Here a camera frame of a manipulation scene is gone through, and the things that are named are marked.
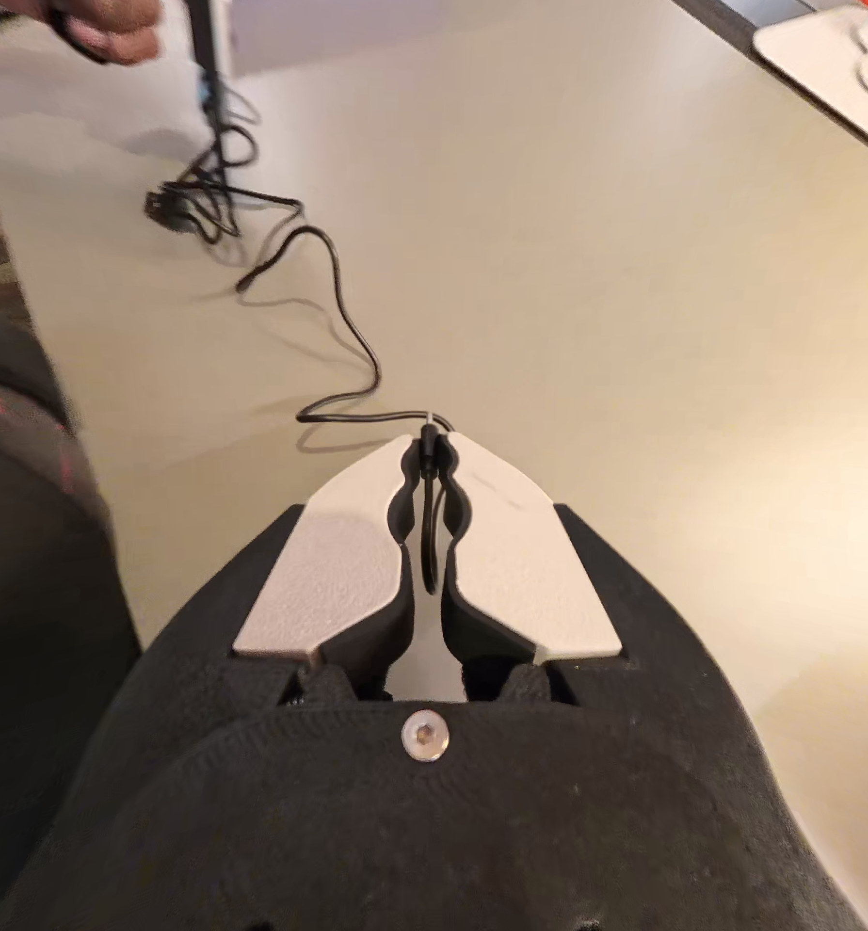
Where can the white tray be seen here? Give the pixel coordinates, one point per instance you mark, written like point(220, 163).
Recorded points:
point(812, 51)

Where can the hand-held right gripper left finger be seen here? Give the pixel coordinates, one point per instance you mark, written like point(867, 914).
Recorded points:
point(317, 567)

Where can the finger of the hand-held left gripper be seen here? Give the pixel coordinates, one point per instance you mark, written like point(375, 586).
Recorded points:
point(223, 33)

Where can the person's left hand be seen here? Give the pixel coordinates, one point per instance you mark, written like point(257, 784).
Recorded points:
point(125, 29)

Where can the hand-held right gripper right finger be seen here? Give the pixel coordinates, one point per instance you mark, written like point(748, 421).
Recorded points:
point(528, 567)

